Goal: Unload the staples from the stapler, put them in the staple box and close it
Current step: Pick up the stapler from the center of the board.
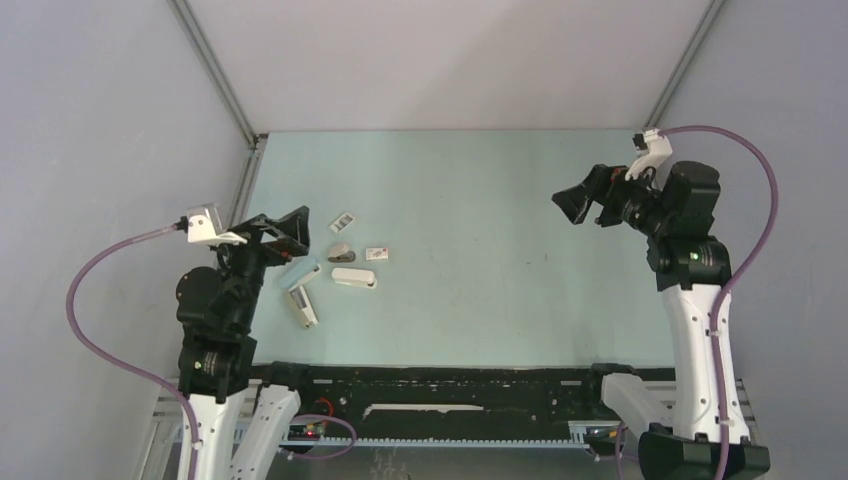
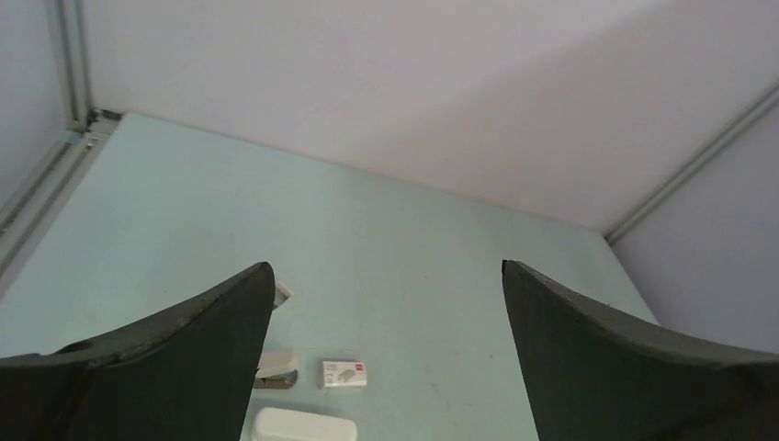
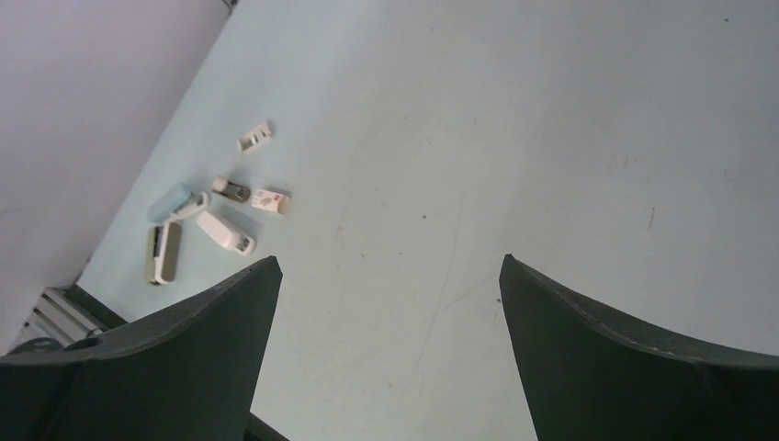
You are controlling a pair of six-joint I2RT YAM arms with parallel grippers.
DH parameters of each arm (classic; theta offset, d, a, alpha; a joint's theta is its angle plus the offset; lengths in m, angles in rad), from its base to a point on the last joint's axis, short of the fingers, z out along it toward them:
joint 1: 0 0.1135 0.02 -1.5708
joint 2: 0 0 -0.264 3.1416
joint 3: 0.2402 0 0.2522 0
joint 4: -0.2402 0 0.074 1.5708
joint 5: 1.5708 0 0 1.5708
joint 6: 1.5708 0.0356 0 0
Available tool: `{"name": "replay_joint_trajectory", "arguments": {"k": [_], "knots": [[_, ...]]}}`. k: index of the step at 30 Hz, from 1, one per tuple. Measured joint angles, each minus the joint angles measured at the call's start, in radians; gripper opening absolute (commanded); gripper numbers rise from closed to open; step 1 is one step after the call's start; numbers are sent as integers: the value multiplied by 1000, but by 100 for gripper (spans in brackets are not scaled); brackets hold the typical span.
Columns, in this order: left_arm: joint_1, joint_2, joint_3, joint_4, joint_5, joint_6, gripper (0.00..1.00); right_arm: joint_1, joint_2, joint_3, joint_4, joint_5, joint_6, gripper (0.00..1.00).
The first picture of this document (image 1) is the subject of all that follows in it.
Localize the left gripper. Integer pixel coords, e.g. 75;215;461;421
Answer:
216;204;311;328

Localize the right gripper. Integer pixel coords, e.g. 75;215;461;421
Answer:
552;161;673;238

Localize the small grey stapler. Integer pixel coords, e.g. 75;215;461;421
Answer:
327;243;356;263

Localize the white stapler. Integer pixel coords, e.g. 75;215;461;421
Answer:
331;268;378;289

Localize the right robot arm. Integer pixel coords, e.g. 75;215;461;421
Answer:
552;161;771;479

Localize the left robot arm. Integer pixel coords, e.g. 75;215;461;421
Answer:
175;204;310;479

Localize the light blue stapler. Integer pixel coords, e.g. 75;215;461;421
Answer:
278;261;321;291

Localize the beige open stapler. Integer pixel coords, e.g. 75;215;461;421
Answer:
285;285;319;329

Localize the staple box with barcode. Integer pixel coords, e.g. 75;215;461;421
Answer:
329;212;356;234

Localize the white staple box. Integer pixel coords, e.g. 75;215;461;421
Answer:
365;247;389;261

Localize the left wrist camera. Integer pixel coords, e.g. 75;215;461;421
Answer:
187;203;247;247

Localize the right aluminium frame post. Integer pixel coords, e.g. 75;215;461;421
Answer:
643;0;728;129

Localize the aluminium frame post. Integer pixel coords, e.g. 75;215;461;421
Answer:
643;0;728;129
167;0;260;224

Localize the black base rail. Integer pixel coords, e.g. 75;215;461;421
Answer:
248;361;677;444

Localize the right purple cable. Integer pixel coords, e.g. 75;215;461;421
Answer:
659;125;780;480

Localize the left aluminium frame post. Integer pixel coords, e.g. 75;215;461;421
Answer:
167;0;260;224

